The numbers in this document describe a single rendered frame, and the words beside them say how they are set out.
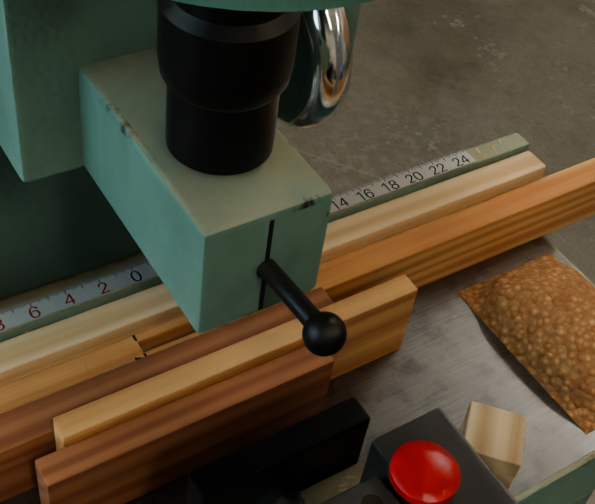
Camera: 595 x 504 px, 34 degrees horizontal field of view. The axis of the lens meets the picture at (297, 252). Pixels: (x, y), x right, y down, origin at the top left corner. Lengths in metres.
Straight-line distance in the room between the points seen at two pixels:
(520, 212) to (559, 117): 1.77
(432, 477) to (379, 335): 0.18
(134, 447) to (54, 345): 0.08
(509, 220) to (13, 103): 0.33
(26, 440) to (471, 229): 0.31
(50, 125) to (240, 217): 0.14
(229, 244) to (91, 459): 0.13
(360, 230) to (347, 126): 1.63
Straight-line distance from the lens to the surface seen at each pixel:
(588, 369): 0.62
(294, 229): 0.45
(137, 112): 0.48
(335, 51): 0.59
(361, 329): 0.57
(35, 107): 0.52
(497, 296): 0.64
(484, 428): 0.55
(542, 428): 0.61
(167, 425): 0.50
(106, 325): 0.54
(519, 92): 2.47
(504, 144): 0.69
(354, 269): 0.60
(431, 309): 0.64
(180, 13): 0.40
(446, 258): 0.65
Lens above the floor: 1.37
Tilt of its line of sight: 46 degrees down
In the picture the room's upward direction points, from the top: 9 degrees clockwise
